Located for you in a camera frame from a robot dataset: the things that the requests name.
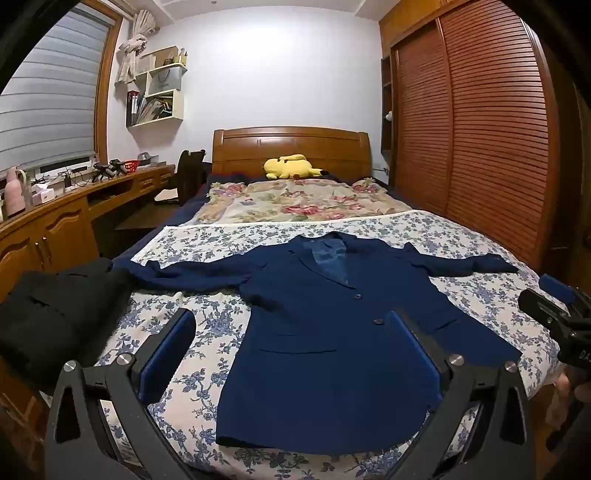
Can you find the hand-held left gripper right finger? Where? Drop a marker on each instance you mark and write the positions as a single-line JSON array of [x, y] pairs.
[[415, 357]]

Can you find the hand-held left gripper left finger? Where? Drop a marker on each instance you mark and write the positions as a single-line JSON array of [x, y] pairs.
[[168, 355]]

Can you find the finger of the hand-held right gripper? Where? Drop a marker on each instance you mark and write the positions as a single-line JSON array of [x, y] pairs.
[[558, 288]]

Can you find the navy blue blazer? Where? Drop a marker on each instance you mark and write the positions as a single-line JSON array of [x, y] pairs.
[[323, 332]]

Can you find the person's right hand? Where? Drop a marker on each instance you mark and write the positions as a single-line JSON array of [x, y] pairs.
[[582, 392]]

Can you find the blue floral bedsheet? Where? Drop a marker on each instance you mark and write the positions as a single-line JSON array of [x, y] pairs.
[[221, 323]]

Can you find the black garment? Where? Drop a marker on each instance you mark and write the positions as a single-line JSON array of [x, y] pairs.
[[46, 314]]

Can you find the wooden louvered wardrobe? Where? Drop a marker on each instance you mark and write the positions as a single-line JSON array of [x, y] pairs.
[[485, 138]]

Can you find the wooden desk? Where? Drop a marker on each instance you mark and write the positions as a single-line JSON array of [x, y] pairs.
[[60, 221]]

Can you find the black chair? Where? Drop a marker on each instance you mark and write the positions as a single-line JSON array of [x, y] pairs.
[[189, 175]]

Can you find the red basket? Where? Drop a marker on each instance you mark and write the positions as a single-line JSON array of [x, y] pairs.
[[131, 165]]

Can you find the black tools on desk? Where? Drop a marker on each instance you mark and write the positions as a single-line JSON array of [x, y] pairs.
[[108, 170]]

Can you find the pink floral blanket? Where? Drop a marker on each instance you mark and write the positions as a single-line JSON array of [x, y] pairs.
[[295, 198]]

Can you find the white tissue box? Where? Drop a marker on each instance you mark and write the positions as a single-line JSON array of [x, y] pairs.
[[44, 194]]

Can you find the pink bottle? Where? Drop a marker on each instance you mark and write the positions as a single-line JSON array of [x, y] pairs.
[[14, 194]]

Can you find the yellow plush toy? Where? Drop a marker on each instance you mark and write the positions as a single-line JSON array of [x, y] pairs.
[[288, 167]]

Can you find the leaning books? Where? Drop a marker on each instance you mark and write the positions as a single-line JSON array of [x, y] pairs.
[[154, 110]]

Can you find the wooden bed headboard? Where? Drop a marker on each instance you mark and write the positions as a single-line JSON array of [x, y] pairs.
[[295, 143]]

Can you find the black binders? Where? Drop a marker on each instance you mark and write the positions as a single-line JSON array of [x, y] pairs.
[[133, 108]]

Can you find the white paper bag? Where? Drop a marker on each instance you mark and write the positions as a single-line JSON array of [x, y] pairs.
[[165, 79]]

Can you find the grey window blind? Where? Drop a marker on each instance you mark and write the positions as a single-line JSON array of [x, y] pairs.
[[51, 92]]

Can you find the tied cream curtain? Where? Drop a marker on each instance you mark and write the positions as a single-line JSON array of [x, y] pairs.
[[129, 55]]

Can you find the white wall shelf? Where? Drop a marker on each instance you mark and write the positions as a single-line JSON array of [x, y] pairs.
[[175, 110]]

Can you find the wooden window frame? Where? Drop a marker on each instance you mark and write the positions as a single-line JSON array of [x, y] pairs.
[[105, 92]]

